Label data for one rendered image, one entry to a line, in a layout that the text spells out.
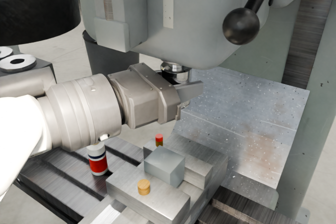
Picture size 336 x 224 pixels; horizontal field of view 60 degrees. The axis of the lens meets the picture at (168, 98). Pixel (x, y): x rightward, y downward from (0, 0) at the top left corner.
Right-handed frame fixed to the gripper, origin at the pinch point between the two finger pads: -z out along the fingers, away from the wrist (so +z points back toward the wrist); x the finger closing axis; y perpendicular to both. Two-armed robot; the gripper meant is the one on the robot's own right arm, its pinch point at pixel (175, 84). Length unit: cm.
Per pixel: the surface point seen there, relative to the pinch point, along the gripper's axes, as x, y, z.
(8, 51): 55, 11, 19
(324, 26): 1.9, -2.1, -39.5
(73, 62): 284, 123, -49
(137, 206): -1.7, 21.4, 8.4
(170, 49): -8.1, -10.0, 6.2
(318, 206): 14, 122, -113
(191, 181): -1.1, 22.5, -3.7
